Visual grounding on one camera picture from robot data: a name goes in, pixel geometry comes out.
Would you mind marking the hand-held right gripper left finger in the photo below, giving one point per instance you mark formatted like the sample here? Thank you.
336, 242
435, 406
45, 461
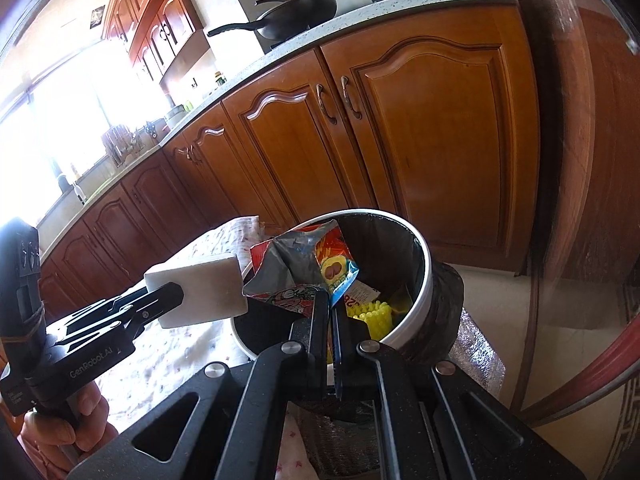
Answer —
315, 320

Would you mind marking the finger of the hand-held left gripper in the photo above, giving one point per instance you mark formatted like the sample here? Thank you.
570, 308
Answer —
95, 312
160, 302

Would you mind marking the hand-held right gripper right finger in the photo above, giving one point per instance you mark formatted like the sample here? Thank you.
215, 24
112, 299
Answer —
342, 332

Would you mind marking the yellow foam fruit net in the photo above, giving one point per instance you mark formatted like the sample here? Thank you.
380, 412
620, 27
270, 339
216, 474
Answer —
375, 319

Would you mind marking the pale foil wrapper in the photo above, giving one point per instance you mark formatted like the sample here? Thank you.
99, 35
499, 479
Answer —
362, 294

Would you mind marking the white foam block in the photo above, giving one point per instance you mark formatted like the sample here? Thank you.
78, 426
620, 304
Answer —
200, 285

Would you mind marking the white round trash bin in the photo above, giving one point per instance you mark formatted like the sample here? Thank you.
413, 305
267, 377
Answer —
400, 332

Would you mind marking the red snack bag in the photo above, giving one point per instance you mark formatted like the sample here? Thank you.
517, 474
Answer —
285, 265

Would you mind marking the black trash bag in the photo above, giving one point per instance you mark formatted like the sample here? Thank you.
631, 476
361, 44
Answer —
440, 310

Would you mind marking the person's left hand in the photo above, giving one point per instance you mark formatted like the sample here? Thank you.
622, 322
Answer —
65, 427

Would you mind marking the white printed tablecloth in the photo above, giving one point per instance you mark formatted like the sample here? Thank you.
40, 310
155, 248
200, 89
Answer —
165, 360

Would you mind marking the white dish soap bottle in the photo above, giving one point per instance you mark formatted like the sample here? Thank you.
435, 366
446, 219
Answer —
78, 194

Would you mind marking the metal dish rack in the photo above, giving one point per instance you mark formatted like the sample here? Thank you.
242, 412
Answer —
120, 142

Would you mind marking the white electric pot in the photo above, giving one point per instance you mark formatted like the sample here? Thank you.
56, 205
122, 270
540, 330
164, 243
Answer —
175, 116

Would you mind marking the kitchen window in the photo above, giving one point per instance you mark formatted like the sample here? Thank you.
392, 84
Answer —
75, 120

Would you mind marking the wooden base cabinets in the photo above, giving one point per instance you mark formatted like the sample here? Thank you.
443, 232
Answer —
425, 135

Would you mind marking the wooden upper cabinets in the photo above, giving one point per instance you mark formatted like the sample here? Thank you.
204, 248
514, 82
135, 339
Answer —
170, 25

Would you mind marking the wooden glass door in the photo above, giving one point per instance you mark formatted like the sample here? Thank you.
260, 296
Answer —
590, 160

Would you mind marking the black wok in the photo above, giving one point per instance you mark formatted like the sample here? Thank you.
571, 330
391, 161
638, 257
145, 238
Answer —
300, 15

